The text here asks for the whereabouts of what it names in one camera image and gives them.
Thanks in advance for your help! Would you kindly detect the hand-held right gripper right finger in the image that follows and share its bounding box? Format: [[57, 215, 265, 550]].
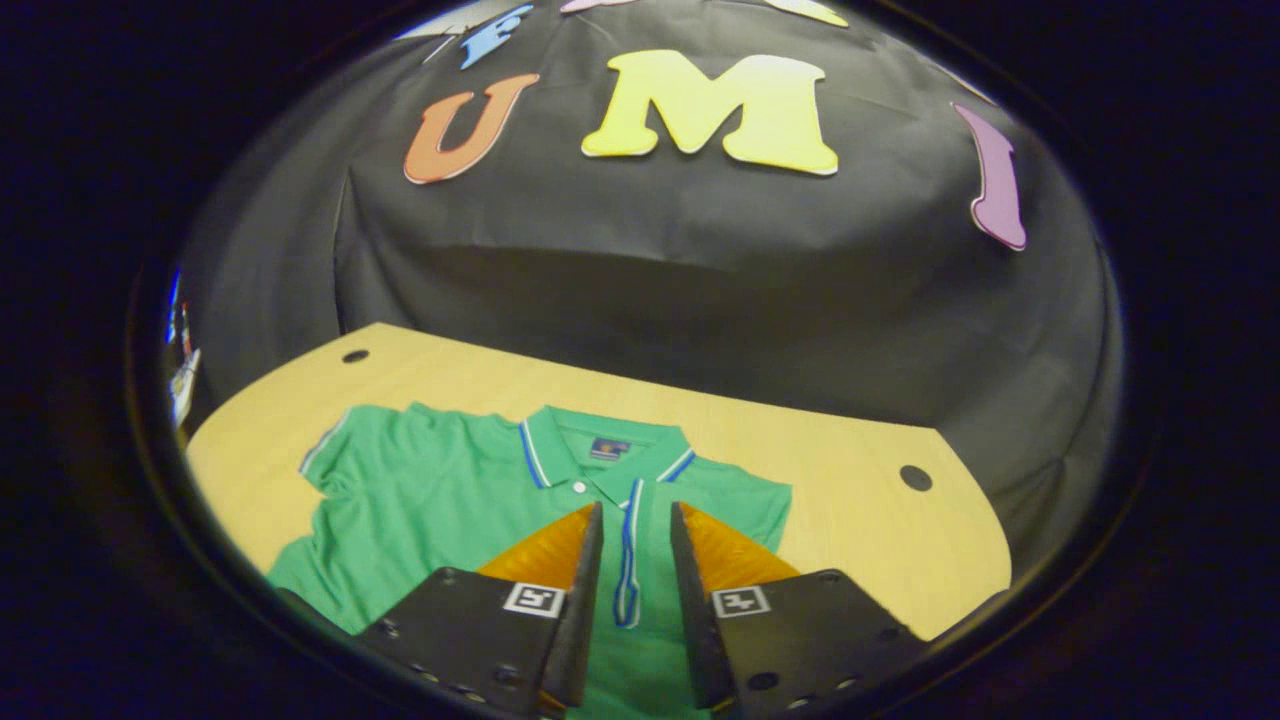
[[669, 502, 928, 717]]

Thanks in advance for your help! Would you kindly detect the green T-shirt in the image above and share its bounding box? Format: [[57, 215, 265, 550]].
[[267, 403, 794, 720]]

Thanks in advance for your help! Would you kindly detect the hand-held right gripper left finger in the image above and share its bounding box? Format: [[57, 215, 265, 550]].
[[354, 502, 607, 717]]

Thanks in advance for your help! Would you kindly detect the black backdrop cloth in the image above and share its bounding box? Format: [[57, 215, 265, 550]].
[[178, 0, 1123, 566]]

